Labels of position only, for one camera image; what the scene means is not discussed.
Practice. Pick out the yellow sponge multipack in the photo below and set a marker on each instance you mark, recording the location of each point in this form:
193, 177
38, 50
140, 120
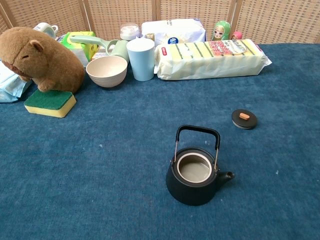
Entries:
212, 62

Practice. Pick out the light blue cup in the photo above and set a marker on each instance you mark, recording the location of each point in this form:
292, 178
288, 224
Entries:
141, 62

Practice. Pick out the light blue wet wipes pack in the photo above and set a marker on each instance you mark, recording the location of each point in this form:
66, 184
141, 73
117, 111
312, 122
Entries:
10, 85

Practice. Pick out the green and yellow sponge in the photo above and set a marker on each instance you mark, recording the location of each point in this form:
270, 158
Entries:
47, 101

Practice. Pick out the wicker folding screen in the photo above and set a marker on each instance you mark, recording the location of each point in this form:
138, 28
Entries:
120, 15

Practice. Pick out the white lidded jar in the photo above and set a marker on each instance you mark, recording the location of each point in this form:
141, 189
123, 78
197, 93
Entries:
129, 31

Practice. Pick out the brown capybara plush toy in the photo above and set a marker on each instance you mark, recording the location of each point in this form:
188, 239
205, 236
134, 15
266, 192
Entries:
50, 65

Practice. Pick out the blue tablecloth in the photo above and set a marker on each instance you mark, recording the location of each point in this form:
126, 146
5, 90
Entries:
100, 162

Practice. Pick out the black lid with orange knob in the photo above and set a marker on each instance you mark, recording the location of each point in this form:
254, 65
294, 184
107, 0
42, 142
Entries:
240, 122

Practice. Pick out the green tissue box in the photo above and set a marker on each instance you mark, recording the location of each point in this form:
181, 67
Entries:
75, 46

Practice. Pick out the black cast iron teapot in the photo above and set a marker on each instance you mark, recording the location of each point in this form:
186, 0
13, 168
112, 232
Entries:
190, 192

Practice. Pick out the green matryoshka doll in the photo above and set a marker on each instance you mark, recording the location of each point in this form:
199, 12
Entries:
220, 31

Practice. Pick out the beige bowl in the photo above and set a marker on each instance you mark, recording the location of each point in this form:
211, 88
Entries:
107, 75

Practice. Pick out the white hand mixer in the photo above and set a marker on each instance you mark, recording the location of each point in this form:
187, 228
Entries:
46, 28

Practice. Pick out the white plastic bag pack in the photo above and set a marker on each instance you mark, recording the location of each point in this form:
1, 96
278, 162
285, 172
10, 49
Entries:
175, 30

